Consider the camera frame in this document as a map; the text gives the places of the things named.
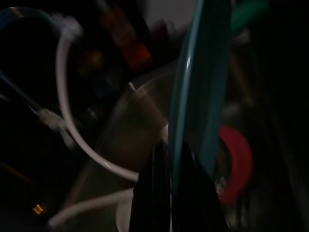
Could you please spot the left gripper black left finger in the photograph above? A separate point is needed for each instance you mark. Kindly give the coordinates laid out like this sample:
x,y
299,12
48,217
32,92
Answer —
x,y
152,193

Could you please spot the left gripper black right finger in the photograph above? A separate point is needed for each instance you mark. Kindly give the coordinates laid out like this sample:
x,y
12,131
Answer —
x,y
195,205

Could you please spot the teal plate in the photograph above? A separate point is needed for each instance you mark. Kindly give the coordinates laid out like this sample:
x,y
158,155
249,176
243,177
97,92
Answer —
x,y
200,91

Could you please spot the orange labelled bottle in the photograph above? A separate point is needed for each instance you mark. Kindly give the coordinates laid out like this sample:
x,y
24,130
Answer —
x,y
125,36

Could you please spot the green plastic object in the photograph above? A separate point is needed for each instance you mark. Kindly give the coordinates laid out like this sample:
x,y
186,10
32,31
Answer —
x,y
246,14

